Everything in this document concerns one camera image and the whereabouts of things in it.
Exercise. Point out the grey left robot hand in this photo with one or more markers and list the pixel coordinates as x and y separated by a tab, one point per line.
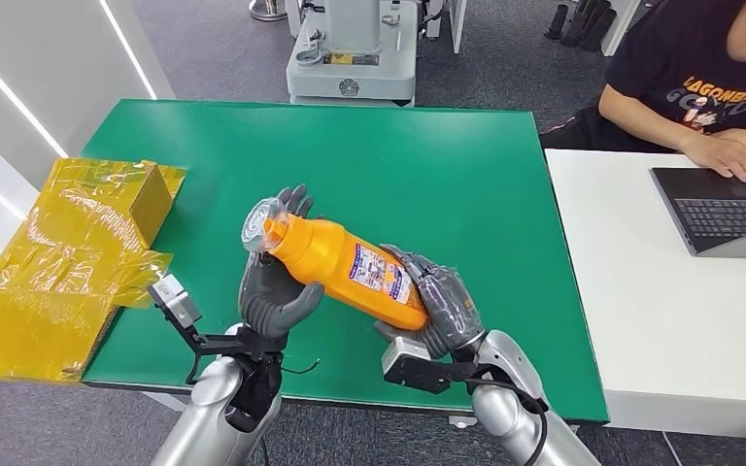
270	299

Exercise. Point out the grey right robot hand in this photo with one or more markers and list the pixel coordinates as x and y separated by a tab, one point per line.
447	302

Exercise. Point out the orange bottle with label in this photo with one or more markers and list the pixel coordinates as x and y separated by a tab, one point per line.
328	260

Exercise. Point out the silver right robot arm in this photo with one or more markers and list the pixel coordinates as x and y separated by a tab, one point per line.
508	411

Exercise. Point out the person's right forearm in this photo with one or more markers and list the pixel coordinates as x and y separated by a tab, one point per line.
643	119

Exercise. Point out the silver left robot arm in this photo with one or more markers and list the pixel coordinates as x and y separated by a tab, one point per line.
209	418

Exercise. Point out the white table foot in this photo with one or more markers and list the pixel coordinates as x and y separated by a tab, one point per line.
462	422

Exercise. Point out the green table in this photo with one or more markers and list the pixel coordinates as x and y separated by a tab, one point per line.
379	180

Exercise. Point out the white table leg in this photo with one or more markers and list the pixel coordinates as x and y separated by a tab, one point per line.
164	401

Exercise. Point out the white desk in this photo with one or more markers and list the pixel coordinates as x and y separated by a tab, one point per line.
656	321

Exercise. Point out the yellow film-wrapped cardboard box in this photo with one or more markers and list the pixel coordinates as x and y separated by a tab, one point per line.
45	270

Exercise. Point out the white machine base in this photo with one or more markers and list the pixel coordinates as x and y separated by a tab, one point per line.
354	77

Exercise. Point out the white furniture panel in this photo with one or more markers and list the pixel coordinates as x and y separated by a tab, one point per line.
457	22

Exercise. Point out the dark grey laptop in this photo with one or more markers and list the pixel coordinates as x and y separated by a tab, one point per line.
720	215

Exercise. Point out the round chrome stand base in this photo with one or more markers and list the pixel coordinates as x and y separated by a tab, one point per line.
269	9

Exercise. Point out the black cylindrical legs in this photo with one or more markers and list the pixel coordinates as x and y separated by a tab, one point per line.
588	26

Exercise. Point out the person's right hand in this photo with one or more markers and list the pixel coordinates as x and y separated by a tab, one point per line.
727	157

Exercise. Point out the person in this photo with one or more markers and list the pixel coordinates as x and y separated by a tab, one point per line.
675	71

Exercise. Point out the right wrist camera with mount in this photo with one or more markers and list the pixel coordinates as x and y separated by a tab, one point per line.
405	357

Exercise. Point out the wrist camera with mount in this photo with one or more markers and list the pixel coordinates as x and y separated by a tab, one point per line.
177	302
405	357

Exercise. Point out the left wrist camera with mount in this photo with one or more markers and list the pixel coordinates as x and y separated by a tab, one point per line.
177	302

